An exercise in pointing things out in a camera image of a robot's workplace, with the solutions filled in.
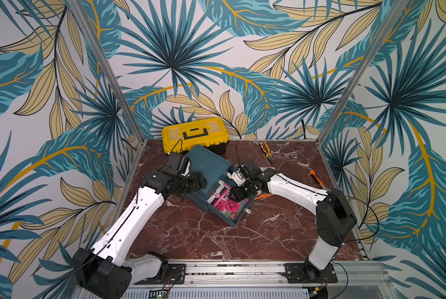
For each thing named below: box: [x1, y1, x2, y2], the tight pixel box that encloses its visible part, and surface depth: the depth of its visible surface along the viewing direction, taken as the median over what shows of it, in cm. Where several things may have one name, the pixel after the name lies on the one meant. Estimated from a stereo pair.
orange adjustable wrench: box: [307, 167, 333, 192], surface depth 105 cm
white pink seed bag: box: [206, 180, 250, 223], surface depth 85 cm
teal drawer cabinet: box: [184, 144, 248, 228], surface depth 83 cm
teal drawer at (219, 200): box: [206, 180, 255, 228], surface depth 85 cm
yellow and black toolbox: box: [161, 117, 230, 156], surface depth 102 cm
